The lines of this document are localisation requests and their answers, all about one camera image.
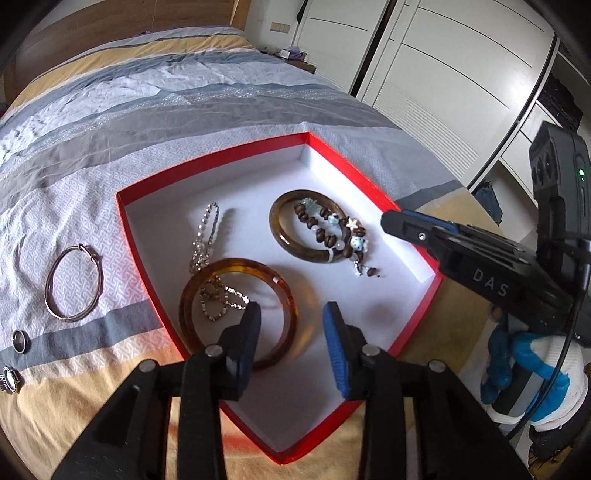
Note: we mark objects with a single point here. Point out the dark brown bangle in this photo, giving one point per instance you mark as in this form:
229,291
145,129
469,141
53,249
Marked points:
275,221

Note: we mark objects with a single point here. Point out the wooden headboard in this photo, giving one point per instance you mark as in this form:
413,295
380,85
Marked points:
115,18

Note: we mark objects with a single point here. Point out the red jewelry box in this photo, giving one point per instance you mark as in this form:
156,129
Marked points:
369,288

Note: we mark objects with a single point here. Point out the thin metal bangle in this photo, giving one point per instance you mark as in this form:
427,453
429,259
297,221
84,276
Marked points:
90,251

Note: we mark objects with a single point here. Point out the striped bed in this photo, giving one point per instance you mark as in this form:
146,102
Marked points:
138,115

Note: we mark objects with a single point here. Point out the amber bangle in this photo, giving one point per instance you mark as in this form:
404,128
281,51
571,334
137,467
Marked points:
240,265

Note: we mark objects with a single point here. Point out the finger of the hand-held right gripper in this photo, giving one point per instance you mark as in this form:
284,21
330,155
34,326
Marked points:
434,221
406,228

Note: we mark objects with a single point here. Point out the person's right hand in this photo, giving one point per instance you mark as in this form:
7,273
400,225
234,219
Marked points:
538,353

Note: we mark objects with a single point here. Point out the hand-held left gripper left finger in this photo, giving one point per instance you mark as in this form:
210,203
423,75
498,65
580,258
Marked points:
244,344

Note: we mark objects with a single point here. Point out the wall switch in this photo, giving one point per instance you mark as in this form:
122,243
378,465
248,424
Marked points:
279,27

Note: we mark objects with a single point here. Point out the wooden nightstand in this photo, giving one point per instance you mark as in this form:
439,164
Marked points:
307,67

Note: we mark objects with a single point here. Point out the tissue box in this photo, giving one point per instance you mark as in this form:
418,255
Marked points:
291,53

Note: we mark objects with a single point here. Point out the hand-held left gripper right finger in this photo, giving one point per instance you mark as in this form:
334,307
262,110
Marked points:
333,344

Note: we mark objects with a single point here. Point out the dark folded clothes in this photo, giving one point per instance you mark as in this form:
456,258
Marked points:
561,101

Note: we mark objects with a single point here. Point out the blue jeans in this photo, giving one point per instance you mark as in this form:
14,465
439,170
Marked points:
489,203

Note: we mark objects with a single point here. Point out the white wardrobe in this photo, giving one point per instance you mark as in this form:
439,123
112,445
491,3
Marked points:
438,69

